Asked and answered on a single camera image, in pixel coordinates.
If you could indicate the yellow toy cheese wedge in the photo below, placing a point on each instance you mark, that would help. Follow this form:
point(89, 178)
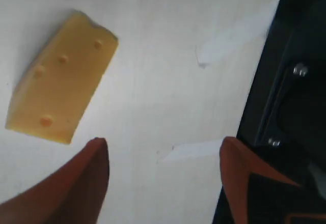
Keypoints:
point(53, 94)

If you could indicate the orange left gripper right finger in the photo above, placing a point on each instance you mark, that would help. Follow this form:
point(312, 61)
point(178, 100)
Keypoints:
point(256, 192)

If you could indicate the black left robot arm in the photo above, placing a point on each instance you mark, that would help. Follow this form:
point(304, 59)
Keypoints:
point(162, 111)

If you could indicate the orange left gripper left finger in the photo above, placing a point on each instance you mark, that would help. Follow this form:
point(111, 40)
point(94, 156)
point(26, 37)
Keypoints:
point(73, 194)

